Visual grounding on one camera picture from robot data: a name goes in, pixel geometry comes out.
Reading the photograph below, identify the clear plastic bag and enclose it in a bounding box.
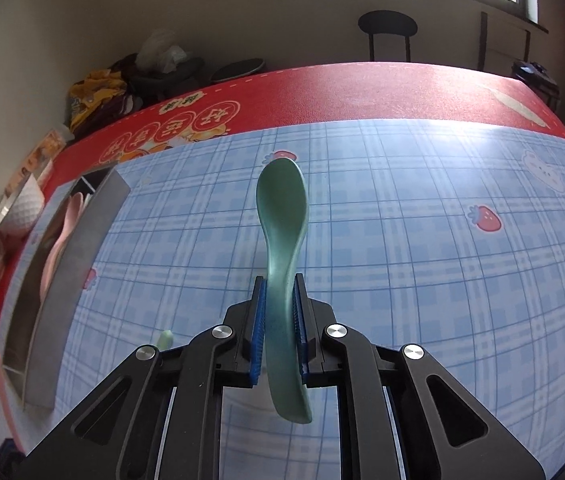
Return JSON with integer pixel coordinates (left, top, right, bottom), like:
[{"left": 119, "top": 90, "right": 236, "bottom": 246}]
[{"left": 134, "top": 28, "right": 191, "bottom": 77}]

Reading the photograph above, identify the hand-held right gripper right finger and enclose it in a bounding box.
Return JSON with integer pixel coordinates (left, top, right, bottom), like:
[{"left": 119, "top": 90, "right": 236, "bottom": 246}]
[{"left": 293, "top": 272, "right": 546, "bottom": 480}]

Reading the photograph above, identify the printed cardboard box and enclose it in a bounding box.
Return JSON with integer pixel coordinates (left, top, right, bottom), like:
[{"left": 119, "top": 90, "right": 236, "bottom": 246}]
[{"left": 4, "top": 129, "right": 66, "bottom": 196}]

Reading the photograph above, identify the blue plaid table mat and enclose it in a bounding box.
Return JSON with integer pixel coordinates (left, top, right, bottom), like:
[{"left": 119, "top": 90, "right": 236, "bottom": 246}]
[{"left": 0, "top": 118, "right": 565, "bottom": 480}]

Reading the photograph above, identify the white dimpled bowl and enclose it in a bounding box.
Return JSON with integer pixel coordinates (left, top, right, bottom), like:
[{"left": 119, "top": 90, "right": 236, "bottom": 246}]
[{"left": 0, "top": 172, "right": 46, "bottom": 239}]

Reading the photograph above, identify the pink spoon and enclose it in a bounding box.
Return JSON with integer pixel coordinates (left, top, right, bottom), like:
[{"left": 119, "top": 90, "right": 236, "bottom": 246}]
[{"left": 39, "top": 191, "right": 86, "bottom": 307}]

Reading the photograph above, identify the black round-back chair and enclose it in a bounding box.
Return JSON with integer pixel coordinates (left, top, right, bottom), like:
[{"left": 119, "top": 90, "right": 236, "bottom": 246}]
[{"left": 357, "top": 10, "right": 419, "bottom": 64}]

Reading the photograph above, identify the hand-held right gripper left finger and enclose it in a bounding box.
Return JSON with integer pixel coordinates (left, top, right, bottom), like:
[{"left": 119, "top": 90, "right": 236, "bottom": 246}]
[{"left": 25, "top": 275, "right": 268, "bottom": 480}]

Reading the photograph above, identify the dark clothing pile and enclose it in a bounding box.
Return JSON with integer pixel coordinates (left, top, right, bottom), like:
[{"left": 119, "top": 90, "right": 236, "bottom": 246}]
[{"left": 111, "top": 54, "right": 209, "bottom": 112}]

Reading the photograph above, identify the red printed tablecloth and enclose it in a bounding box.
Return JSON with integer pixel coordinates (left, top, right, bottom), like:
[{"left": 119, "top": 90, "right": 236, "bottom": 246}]
[{"left": 0, "top": 62, "right": 565, "bottom": 361}]

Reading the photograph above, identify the black round stool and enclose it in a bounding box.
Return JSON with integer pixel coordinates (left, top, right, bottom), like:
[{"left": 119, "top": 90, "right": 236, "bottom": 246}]
[{"left": 211, "top": 58, "right": 267, "bottom": 85}]

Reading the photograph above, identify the green spoon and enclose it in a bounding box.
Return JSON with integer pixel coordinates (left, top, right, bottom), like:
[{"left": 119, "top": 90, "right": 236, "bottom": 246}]
[{"left": 255, "top": 157, "right": 314, "bottom": 425}]

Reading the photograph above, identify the metal perforated utensil tray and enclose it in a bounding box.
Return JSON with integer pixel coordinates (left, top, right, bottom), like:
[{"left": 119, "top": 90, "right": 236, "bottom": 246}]
[{"left": 0, "top": 167, "right": 132, "bottom": 409}]

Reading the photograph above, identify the black small appliance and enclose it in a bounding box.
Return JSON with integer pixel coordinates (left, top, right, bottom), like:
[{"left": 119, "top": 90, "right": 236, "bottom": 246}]
[{"left": 509, "top": 59, "right": 561, "bottom": 112}]

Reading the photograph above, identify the yellow snack bag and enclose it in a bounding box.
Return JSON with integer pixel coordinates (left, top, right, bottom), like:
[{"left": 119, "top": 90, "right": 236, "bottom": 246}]
[{"left": 68, "top": 70, "right": 128, "bottom": 132}]

